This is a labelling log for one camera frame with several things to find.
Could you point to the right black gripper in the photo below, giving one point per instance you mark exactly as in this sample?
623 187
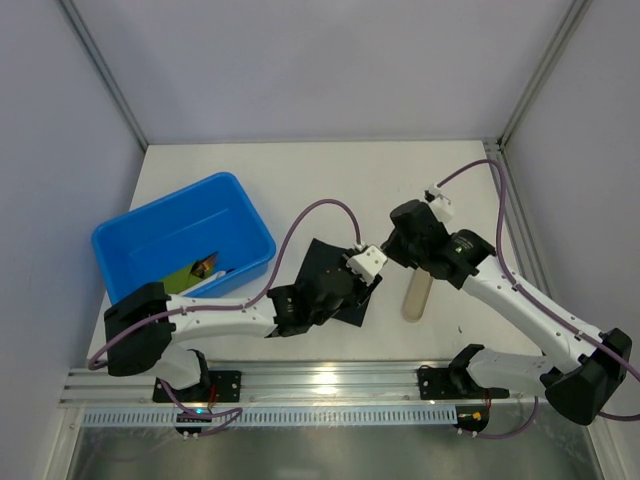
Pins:
400 246

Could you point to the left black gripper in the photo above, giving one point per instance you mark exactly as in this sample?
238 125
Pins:
347 282

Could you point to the black paper napkin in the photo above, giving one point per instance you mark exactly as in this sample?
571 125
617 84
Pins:
320 256

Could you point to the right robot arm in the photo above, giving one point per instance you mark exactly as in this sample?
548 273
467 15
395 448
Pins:
579 367

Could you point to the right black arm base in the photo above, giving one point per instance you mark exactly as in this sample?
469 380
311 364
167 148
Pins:
434 383

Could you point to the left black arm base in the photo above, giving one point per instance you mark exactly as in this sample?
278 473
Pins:
217 385

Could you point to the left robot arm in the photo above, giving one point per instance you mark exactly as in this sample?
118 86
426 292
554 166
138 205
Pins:
146 331

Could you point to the green packet in bin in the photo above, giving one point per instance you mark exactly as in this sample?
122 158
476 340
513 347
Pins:
195 275

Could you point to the blue plastic bin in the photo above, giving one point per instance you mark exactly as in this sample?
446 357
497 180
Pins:
213 215

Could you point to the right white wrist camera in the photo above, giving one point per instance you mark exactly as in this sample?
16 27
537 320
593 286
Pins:
441 206

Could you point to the aluminium rail frame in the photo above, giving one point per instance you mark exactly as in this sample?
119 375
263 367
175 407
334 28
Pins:
302 383

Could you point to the slotted cable duct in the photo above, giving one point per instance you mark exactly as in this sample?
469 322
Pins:
289 416

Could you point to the right frame post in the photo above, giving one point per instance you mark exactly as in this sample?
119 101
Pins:
550 57

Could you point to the frame post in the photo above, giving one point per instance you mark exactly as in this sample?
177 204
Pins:
85 38
550 57

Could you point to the left frame post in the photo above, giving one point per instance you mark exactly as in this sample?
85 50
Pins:
85 38

